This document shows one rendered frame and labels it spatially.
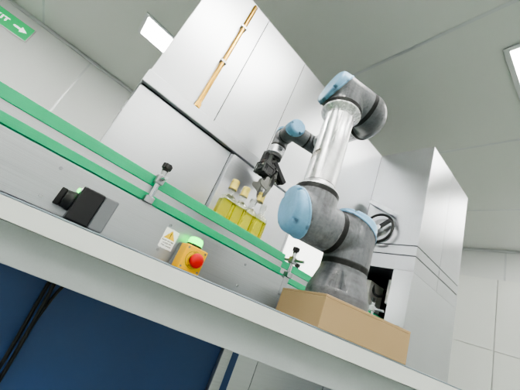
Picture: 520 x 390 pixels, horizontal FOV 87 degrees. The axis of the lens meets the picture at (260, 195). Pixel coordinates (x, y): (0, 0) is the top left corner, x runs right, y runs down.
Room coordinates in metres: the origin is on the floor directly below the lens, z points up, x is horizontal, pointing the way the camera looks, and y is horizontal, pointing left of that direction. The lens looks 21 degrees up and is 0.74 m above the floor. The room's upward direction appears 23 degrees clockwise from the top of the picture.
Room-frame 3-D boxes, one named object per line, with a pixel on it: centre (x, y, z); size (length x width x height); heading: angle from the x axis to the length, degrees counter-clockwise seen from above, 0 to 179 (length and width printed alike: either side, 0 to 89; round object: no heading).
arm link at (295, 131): (1.04, -0.04, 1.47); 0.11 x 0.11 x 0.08; 17
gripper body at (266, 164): (1.12, 0.01, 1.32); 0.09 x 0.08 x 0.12; 122
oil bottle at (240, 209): (1.09, 0.06, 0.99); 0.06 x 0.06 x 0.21; 32
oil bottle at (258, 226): (1.15, -0.04, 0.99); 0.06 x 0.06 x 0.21; 33
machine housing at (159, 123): (1.86, -0.17, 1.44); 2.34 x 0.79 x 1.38; 123
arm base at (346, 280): (0.68, -0.27, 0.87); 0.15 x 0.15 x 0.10
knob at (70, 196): (0.64, 0.40, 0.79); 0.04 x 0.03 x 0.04; 33
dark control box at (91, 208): (0.67, 0.35, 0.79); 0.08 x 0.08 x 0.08; 33
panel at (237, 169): (1.41, -0.19, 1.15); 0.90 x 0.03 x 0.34; 123
